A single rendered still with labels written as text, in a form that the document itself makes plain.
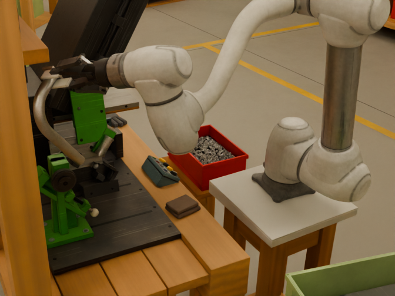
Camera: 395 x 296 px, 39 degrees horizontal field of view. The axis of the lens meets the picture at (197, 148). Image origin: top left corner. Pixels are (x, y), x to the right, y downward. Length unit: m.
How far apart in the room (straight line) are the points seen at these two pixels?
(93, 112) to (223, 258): 0.69
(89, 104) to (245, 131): 2.66
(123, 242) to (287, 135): 0.66
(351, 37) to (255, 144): 2.82
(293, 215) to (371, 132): 2.84
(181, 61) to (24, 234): 0.55
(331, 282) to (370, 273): 0.13
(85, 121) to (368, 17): 1.02
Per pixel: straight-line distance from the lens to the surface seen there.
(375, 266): 1.79
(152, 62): 1.34
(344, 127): 1.81
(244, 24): 1.55
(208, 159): 2.31
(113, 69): 1.41
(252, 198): 2.06
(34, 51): 1.53
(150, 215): 1.94
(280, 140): 1.98
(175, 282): 1.71
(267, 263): 2.11
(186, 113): 1.40
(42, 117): 1.56
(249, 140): 4.41
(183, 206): 1.93
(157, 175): 2.10
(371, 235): 3.54
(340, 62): 1.68
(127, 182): 2.12
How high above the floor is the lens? 2.02
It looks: 28 degrees down
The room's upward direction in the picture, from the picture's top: 2 degrees clockwise
